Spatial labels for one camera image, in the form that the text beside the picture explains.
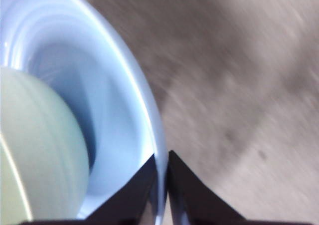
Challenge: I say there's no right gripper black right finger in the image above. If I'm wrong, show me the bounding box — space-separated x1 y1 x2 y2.
168 150 246 225

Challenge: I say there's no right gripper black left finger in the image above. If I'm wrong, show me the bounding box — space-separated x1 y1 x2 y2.
84 153 157 225

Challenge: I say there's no green bowl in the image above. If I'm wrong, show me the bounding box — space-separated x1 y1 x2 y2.
0 66 90 225

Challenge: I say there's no blue plate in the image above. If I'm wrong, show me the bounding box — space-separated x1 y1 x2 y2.
0 0 180 225

